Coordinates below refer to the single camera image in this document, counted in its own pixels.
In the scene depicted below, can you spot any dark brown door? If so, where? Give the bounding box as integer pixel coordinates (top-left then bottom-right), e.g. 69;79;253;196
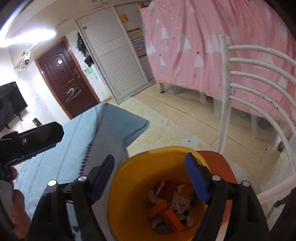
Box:
36;37;100;119

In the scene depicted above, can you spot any white security camera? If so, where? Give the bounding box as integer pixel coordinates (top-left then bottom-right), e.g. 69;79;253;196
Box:
22;51;31;65

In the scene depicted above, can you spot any orange chair seat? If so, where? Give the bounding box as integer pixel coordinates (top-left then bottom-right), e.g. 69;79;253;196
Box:
197;150;237;228

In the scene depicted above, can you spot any pink tree-print curtain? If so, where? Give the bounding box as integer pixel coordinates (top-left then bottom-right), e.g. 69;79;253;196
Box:
139;0;296;121

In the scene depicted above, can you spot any colourful wall chart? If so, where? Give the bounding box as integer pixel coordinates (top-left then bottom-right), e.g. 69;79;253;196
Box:
127;27;147;58

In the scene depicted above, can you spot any trash pile in bin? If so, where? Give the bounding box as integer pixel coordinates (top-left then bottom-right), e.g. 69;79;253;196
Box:
148;180;196;235

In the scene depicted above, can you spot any white louvred wardrobe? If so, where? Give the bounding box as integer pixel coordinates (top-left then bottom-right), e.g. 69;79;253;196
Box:
77;3;154;103

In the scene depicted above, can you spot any white metal chair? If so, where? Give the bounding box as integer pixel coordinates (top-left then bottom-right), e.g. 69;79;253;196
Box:
217;34;296;223

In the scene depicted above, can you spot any black hanging bag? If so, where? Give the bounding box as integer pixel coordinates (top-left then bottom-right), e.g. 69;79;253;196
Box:
77;32;94;67

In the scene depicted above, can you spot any person's left hand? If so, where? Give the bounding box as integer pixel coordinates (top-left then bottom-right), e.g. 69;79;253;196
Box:
1;167;31;240

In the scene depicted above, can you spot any wall socket box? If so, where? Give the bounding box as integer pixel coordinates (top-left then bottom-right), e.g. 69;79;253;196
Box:
32;118;42;127

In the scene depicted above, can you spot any yellow plastic trash bin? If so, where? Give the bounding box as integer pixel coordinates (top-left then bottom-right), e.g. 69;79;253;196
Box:
108;146;207;240

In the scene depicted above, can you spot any black wall television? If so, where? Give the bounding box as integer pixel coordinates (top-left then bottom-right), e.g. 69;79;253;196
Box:
0;81;28;131

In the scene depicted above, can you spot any light blue bed sheet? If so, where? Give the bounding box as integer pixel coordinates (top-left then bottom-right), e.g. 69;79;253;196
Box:
14;102;150;241

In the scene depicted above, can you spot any orange cardboard box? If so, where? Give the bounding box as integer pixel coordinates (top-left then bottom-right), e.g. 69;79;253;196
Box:
147;201;185;232

